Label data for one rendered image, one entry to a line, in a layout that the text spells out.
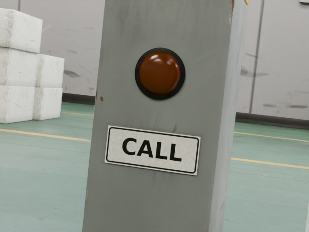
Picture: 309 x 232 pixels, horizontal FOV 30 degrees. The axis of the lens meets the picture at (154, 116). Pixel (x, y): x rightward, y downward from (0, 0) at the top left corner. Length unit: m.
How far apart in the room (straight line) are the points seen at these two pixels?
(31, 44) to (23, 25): 0.16
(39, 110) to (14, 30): 0.55
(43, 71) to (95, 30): 2.58
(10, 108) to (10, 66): 0.20
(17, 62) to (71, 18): 2.96
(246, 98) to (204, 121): 5.22
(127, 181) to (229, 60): 0.08
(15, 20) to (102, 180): 2.56
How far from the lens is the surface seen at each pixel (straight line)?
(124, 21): 0.31
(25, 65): 3.02
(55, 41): 5.88
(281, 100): 5.52
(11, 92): 2.85
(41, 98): 3.20
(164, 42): 0.30
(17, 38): 2.89
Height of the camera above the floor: 0.26
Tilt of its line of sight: 3 degrees down
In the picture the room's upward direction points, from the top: 6 degrees clockwise
